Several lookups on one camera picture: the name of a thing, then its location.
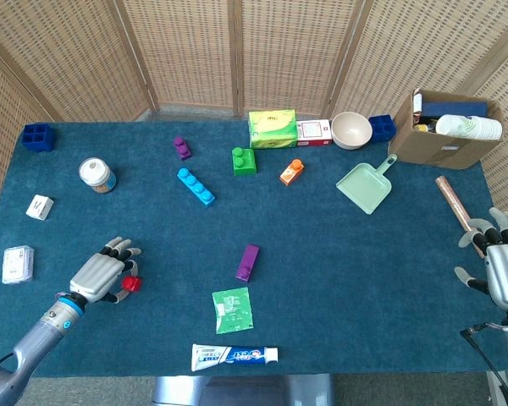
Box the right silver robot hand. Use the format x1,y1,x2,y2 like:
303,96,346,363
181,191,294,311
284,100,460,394
454,206,508,312

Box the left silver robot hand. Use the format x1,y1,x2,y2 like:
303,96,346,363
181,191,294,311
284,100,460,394
69,236,143,305

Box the red small block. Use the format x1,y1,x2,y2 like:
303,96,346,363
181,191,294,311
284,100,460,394
121,276,144,294

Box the long purple single-stud block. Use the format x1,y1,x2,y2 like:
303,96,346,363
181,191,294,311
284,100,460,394
235,244,261,283

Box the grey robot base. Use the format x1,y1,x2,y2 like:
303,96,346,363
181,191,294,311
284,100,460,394
151,374,336,406

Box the light blue long block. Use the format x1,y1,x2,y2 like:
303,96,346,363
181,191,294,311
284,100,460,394
176,167,217,208

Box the green block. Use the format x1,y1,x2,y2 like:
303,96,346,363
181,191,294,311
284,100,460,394
231,146,257,177

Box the orange block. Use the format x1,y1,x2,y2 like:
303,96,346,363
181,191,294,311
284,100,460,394
279,158,305,187

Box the white card pack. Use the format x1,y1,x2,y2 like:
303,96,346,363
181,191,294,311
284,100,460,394
1,245,36,285

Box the brown cylindrical roll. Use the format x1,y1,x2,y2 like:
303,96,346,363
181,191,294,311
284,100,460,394
434,175,487,259

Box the small white cube box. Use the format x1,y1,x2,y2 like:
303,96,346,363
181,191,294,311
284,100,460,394
25,194,55,222

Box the clear jar with white lid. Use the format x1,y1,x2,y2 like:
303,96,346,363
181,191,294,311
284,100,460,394
78,156,118,195

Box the cardboard box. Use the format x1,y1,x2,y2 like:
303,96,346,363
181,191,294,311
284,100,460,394
388,88,505,171

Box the green sachet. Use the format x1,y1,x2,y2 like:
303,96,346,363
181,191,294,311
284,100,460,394
212,286,255,336

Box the blue compartment tray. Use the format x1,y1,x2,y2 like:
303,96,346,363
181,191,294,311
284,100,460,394
21,123,55,153
367,114,397,144

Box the small purple two-stud block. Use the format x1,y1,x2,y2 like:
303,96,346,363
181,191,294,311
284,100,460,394
172,135,193,162

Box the blue white toothpaste tube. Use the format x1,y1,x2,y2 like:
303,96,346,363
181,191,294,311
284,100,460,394
190,343,279,373

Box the mint green dustpan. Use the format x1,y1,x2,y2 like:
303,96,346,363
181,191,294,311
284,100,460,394
335,153,399,216

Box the dark blue flat box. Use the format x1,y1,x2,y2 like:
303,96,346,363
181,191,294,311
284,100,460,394
421,101,489,120

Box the blue carpet table cover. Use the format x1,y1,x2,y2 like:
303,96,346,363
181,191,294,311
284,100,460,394
0,120,508,380

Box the beige bowl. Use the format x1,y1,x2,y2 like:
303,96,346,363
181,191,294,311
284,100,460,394
330,111,373,151

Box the green tissue pack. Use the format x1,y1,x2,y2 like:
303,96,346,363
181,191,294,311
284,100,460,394
247,109,299,150

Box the red and white box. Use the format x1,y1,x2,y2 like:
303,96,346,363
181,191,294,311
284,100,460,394
295,118,334,148

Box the woven folding screen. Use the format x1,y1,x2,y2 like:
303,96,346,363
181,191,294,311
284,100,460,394
0,0,508,232

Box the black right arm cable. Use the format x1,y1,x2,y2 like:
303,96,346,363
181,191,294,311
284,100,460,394
460,323,508,406

